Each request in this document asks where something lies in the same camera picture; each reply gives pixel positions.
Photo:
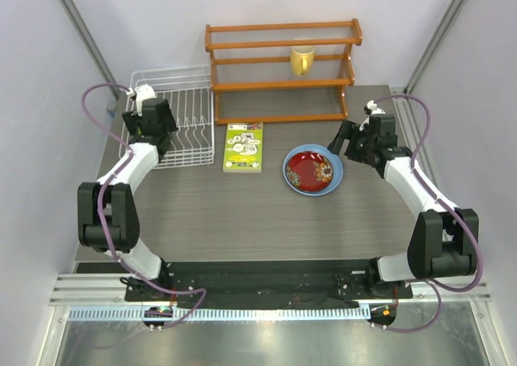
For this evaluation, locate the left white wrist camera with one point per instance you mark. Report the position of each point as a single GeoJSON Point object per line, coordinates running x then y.
{"type": "Point", "coordinates": [140, 94]}

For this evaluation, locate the white wire dish rack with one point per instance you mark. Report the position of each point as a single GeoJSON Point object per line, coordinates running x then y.
{"type": "Point", "coordinates": [189, 94]}

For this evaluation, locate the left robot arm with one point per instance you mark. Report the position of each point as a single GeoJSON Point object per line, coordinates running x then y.
{"type": "Point", "coordinates": [107, 214]}

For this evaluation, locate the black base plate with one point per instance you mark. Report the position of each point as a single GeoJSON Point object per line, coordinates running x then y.
{"type": "Point", "coordinates": [266, 284]}

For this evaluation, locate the blue plate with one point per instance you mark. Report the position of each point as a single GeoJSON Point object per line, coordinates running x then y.
{"type": "Point", "coordinates": [334, 159]}

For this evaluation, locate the wooden shelf rack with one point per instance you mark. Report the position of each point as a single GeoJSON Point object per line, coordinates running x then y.
{"type": "Point", "coordinates": [256, 57]}

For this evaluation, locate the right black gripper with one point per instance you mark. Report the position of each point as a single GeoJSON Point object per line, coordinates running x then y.
{"type": "Point", "coordinates": [352, 132]}

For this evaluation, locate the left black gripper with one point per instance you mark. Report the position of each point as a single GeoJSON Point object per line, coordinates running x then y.
{"type": "Point", "coordinates": [133, 122]}

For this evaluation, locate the yellow mug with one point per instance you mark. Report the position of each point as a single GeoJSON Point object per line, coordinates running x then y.
{"type": "Point", "coordinates": [301, 57]}

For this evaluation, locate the green illustrated book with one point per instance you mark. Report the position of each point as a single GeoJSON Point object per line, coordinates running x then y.
{"type": "Point", "coordinates": [243, 148]}

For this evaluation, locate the red floral plate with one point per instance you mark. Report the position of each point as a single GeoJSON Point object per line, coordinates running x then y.
{"type": "Point", "coordinates": [309, 171]}

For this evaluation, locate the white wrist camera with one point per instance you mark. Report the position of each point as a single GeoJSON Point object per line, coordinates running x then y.
{"type": "Point", "coordinates": [140, 94]}
{"type": "Point", "coordinates": [371, 108]}

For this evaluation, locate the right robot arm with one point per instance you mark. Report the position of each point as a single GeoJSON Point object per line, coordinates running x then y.
{"type": "Point", "coordinates": [444, 242]}

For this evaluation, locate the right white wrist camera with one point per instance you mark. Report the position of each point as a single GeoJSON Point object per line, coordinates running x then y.
{"type": "Point", "coordinates": [371, 108]}

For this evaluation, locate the slotted cable duct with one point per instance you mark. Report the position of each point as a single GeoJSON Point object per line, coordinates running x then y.
{"type": "Point", "coordinates": [147, 313]}

